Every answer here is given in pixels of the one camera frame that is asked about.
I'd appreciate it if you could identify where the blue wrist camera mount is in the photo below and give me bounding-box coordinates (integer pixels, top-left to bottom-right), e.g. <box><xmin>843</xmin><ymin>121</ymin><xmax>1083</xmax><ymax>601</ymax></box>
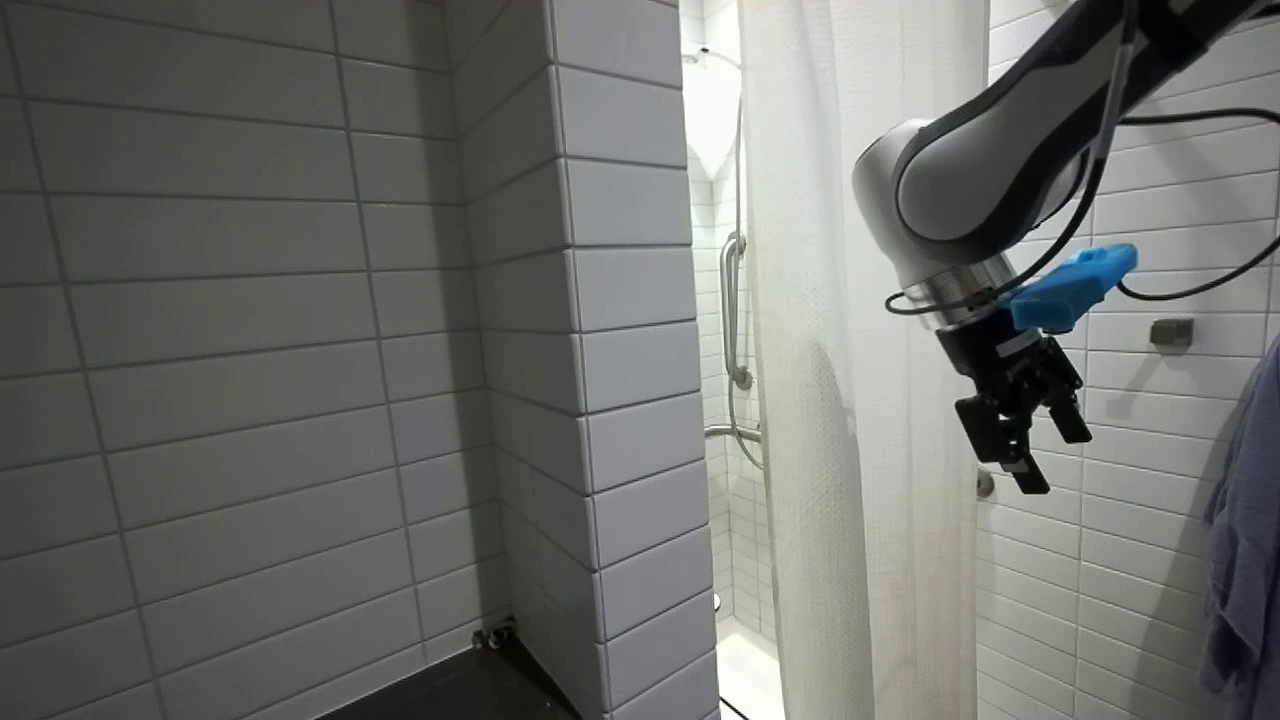
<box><xmin>1002</xmin><ymin>240</ymin><xmax>1143</xmax><ymax>341</ymax></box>

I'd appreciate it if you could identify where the chrome shower slide bar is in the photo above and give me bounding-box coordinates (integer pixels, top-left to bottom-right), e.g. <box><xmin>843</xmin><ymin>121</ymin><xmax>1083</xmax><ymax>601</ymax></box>
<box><xmin>716</xmin><ymin>228</ymin><xmax>759</xmax><ymax>395</ymax></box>

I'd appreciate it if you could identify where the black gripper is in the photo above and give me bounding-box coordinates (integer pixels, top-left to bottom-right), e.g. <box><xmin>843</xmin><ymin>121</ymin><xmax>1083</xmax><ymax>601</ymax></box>
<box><xmin>934</xmin><ymin>316</ymin><xmax>1096</xmax><ymax>501</ymax></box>

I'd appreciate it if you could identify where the small metal floor fitting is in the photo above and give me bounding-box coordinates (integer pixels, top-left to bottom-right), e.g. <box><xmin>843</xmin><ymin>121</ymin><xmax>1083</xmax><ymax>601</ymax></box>
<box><xmin>467</xmin><ymin>615</ymin><xmax>518</xmax><ymax>658</ymax></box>

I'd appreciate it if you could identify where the white tub ledge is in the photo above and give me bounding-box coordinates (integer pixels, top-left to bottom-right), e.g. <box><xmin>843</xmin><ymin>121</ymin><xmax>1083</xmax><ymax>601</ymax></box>
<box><xmin>713</xmin><ymin>621</ymin><xmax>787</xmax><ymax>720</ymax></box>

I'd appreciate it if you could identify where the grey wall hook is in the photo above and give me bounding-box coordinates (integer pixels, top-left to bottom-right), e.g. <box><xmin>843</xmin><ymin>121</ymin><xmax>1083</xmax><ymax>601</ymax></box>
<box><xmin>1143</xmin><ymin>316</ymin><xmax>1201</xmax><ymax>357</ymax></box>

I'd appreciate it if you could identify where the chrome shower hose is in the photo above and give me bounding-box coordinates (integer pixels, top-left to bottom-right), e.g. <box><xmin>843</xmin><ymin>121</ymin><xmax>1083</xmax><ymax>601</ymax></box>
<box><xmin>700</xmin><ymin>419</ymin><xmax>771</xmax><ymax>476</ymax></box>

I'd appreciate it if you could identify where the white shower curtain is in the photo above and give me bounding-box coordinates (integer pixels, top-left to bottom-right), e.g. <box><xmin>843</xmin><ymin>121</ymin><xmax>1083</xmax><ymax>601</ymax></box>
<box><xmin>735</xmin><ymin>0</ymin><xmax>999</xmax><ymax>720</ymax></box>

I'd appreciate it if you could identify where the blue grey hanging towel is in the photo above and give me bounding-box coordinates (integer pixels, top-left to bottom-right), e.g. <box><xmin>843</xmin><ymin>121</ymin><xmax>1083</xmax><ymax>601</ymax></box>
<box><xmin>1194</xmin><ymin>331</ymin><xmax>1280</xmax><ymax>720</ymax></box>

